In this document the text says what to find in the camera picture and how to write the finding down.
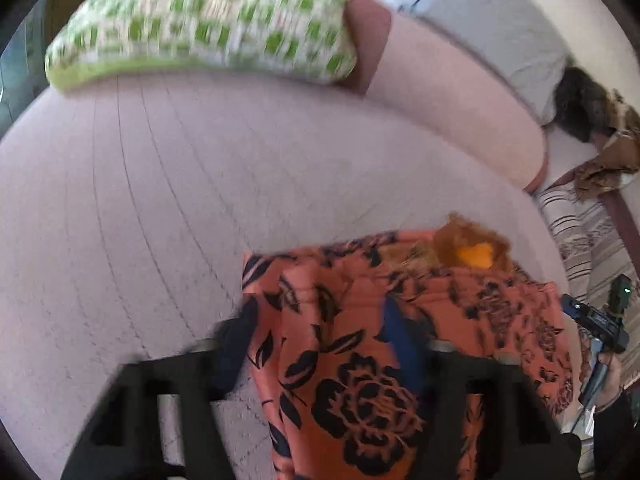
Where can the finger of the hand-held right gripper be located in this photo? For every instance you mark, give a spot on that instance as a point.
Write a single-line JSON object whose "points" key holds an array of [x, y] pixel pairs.
{"points": [[587, 317]]}

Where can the pink bolster cushion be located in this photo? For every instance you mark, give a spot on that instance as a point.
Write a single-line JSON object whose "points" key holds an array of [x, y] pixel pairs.
{"points": [[450, 100]]}

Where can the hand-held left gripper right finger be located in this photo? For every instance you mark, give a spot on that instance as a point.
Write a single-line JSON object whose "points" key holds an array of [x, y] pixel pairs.
{"points": [[400, 340]]}

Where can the striped floral pillow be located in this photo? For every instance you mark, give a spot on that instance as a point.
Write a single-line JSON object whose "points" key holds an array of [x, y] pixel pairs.
{"points": [[585, 240]]}

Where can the dark green furry cloth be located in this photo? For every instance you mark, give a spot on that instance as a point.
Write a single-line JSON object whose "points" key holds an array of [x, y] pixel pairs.
{"points": [[582, 102]]}

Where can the green checkered pillow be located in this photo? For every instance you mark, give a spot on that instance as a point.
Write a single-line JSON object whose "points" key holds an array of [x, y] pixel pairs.
{"points": [[210, 15]]}

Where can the person's right forearm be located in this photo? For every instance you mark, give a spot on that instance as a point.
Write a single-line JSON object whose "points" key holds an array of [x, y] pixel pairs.
{"points": [[617, 440]]}

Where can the brown crumpled cloth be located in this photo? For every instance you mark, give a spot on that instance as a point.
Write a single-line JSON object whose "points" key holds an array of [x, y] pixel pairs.
{"points": [[610, 160]]}

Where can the person's right hand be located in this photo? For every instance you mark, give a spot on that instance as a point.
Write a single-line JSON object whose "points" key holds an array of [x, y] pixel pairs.
{"points": [[609, 380]]}

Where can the grey-blue pillow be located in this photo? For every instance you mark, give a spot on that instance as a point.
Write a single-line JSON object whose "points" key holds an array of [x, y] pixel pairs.
{"points": [[495, 25]]}

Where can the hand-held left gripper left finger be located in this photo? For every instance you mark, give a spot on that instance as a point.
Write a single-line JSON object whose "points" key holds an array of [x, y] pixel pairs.
{"points": [[235, 347]]}

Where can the orange floral blouse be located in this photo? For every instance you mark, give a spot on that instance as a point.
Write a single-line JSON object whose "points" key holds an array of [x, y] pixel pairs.
{"points": [[350, 385]]}

